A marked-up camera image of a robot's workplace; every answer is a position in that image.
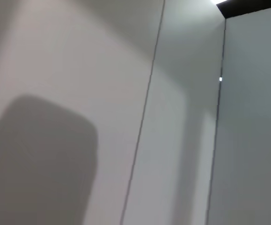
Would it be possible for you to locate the black overhead beam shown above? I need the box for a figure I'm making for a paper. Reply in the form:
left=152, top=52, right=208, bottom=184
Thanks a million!
left=216, top=0, right=271, bottom=19

